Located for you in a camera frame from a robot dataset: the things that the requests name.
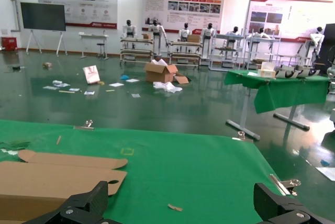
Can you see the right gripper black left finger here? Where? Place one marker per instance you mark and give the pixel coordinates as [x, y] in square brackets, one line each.
[86, 205]

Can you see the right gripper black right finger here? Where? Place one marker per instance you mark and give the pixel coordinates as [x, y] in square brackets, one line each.
[277, 208]

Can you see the brown cardboard mailer box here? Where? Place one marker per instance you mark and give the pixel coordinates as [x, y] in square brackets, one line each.
[39, 182]

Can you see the white carton box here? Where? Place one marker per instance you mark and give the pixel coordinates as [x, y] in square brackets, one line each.
[267, 71]

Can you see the large open cardboard box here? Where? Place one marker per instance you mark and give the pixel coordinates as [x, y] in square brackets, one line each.
[157, 76]

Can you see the flat open cardboard box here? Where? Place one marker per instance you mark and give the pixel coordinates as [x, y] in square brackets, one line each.
[181, 79]

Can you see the small cardboard box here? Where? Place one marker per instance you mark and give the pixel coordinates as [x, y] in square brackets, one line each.
[146, 36]

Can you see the medium cardboard box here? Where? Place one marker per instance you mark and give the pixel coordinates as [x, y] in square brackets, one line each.
[193, 38]

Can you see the silver binder clip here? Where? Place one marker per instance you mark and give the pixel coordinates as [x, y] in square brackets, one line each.
[83, 128]
[278, 185]
[241, 136]

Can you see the large white floor sheet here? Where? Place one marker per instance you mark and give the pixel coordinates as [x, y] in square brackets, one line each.
[328, 173]

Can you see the small wooden stick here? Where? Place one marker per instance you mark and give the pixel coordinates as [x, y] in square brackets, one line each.
[58, 140]

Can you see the small cardboard scrap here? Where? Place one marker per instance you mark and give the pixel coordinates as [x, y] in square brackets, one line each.
[174, 207]

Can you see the white paper sheet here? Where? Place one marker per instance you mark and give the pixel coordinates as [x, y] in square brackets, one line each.
[132, 80]
[136, 95]
[51, 87]
[89, 93]
[116, 84]
[74, 89]

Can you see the long yellow strip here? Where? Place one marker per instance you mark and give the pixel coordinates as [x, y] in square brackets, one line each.
[66, 91]

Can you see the green tablecloth draped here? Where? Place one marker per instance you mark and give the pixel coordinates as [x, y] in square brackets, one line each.
[288, 93]

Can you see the yellow sponge block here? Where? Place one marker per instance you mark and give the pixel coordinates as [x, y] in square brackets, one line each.
[100, 83]

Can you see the clear plastic bag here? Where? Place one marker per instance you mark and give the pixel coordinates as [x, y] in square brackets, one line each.
[60, 83]

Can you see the pink white paper bag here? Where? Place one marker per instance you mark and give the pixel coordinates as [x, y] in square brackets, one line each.
[91, 74]

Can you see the blue crumpled item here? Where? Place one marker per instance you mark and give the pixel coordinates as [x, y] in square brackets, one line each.
[125, 77]

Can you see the black white curved part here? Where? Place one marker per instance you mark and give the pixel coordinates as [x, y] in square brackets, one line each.
[285, 73]
[314, 72]
[301, 72]

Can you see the small white paper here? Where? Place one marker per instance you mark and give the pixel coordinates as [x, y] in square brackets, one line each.
[252, 73]

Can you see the white plastic wrap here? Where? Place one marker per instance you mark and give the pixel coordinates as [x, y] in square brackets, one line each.
[167, 87]

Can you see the grey white machine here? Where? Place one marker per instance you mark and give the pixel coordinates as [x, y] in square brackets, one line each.
[332, 73]

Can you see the small brown packet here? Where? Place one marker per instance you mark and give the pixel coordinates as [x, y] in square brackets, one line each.
[47, 65]

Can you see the black floor item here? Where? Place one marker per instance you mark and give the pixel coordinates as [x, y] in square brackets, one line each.
[17, 68]

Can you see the white packing material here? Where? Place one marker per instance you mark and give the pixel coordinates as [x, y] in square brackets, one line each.
[159, 62]

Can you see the black stool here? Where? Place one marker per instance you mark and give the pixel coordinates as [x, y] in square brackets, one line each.
[100, 44]

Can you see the grey metal shelving unit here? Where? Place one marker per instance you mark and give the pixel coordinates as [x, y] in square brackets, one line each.
[222, 35]
[261, 40]

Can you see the white desk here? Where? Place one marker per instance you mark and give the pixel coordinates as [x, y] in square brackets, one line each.
[93, 36]

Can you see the white humanoid robot black head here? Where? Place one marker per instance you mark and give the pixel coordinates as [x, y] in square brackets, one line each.
[129, 29]
[185, 33]
[208, 34]
[317, 38]
[235, 29]
[260, 35]
[156, 30]

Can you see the black standing panel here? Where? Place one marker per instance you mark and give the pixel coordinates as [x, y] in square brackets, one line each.
[329, 40]

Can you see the red floor cabinet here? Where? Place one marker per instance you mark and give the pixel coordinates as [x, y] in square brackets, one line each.
[9, 44]

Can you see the black display on stand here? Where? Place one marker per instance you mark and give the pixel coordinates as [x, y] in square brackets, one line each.
[43, 16]

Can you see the grey table frame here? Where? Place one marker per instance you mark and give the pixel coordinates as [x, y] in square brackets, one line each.
[245, 109]

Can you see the tube frame work rack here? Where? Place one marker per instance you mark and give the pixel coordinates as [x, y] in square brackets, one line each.
[183, 43]
[136, 40]

